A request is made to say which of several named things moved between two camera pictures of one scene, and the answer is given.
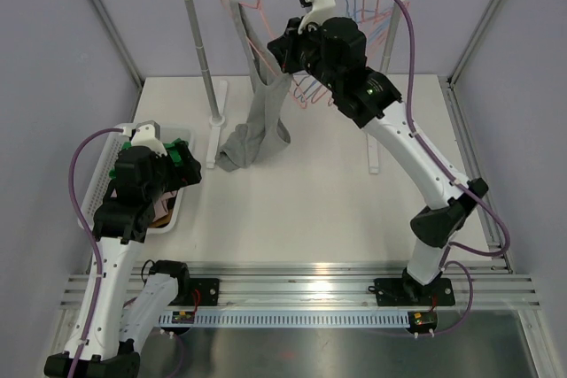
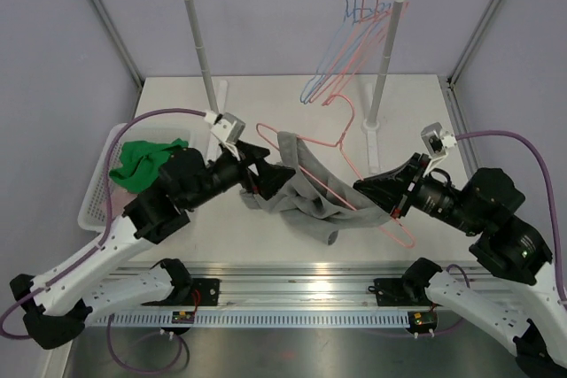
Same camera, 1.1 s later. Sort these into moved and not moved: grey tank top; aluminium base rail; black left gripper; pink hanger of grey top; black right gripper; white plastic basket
Moved: black right gripper; pink hanger of grey top; grey tank top; black left gripper
Not moved: white plastic basket; aluminium base rail
